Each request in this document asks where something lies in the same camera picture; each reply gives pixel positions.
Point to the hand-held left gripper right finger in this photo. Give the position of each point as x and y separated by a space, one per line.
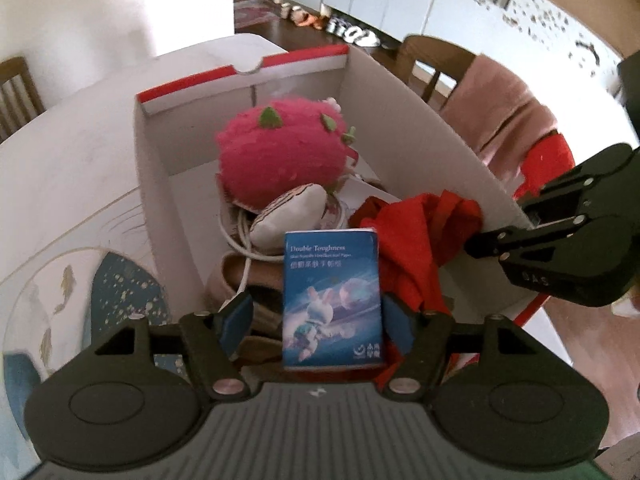
397 324

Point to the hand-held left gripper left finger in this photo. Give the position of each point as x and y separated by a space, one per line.
237 321

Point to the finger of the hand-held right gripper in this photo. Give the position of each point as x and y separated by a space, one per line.
515 240
575 180

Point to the blue tissue pack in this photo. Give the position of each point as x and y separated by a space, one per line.
330 285

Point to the red cloth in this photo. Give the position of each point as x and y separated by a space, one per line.
550 160
410 235

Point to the white shell-shaped pouch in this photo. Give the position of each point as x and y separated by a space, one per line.
285 215

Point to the printed face mask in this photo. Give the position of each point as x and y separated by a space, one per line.
335 215

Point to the white cardboard box red trim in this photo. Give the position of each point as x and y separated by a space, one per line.
400 125

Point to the pink dragon fruit plush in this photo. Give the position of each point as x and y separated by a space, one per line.
280 160

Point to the pink towel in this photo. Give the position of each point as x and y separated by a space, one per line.
500 105

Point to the blue printed table mat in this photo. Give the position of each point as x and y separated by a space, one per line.
115 280

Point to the wooden chair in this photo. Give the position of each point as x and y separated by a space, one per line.
20 95
415 55

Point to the row of shoes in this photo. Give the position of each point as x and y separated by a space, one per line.
350 30

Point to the patterned rug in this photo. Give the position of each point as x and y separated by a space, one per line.
255 12

